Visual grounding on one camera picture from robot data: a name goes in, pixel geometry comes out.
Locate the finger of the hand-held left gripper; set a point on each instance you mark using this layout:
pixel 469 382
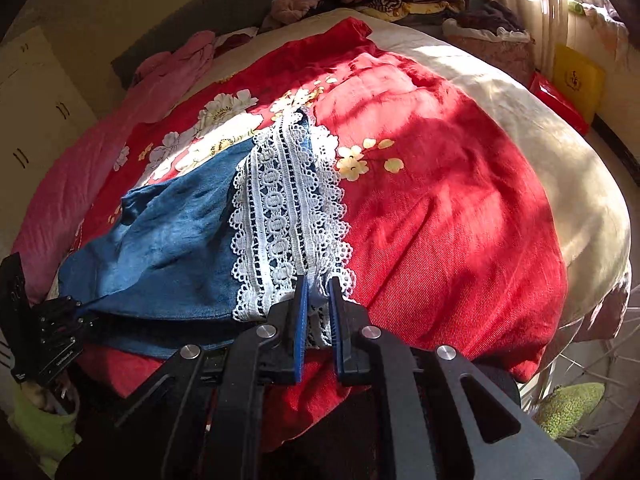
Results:
pixel 70 332
pixel 62 308

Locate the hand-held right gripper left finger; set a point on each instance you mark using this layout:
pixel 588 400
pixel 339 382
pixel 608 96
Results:
pixel 300 320

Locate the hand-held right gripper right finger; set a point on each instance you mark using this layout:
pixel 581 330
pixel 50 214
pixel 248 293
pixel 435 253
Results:
pixel 338 332

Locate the blue denim pants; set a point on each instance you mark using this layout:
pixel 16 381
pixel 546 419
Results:
pixel 175 250

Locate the pink quilt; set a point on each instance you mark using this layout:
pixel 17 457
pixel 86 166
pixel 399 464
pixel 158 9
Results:
pixel 75 175

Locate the red floral bed sheet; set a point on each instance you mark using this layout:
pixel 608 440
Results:
pixel 440 210

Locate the white cabinet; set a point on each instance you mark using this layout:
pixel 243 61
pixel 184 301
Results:
pixel 35 90

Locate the cream blanket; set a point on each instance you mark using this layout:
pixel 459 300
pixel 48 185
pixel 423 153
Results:
pixel 550 125

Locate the pink plush garment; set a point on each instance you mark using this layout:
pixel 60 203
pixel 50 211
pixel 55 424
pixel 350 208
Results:
pixel 295 7

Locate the basket with lace trim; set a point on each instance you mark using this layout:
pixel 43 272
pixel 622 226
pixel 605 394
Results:
pixel 495 57

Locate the red box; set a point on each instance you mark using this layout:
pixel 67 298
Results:
pixel 555 99

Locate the yellow box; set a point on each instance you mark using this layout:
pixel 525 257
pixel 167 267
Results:
pixel 577 80

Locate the dark purple clothes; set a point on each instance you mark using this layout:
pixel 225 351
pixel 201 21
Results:
pixel 492 17

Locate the cream curtain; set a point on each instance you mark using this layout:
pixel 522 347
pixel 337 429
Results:
pixel 540 0

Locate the floral cloth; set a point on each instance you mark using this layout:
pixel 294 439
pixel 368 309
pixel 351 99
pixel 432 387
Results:
pixel 605 20

